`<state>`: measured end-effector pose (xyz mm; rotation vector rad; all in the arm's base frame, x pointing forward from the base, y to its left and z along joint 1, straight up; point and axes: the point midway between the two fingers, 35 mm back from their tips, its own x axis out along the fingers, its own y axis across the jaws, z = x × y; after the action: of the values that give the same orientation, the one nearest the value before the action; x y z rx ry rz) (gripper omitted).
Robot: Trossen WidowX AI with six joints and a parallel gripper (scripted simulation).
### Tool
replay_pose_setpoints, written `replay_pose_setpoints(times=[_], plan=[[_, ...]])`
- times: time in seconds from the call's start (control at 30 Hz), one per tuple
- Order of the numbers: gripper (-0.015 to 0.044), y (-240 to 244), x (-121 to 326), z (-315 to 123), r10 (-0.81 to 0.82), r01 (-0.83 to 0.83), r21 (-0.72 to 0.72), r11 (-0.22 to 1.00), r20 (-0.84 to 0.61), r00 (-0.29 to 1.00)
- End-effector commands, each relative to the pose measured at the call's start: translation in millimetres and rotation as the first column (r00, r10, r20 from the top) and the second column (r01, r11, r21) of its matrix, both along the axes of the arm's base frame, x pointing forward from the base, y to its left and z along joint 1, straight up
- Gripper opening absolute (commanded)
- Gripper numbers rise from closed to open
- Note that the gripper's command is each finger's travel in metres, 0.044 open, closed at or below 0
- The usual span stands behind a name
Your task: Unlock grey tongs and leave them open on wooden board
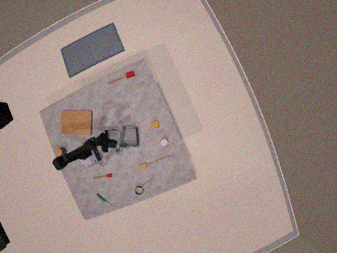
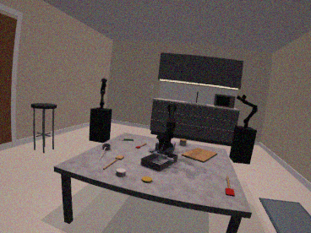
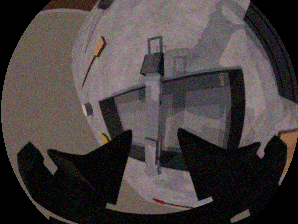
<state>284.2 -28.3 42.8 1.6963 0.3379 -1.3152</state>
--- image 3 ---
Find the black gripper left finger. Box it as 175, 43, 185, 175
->
47, 129, 133, 205

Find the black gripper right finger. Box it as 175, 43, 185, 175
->
177, 128, 261, 201

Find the wooden board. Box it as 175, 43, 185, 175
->
277, 129, 298, 175

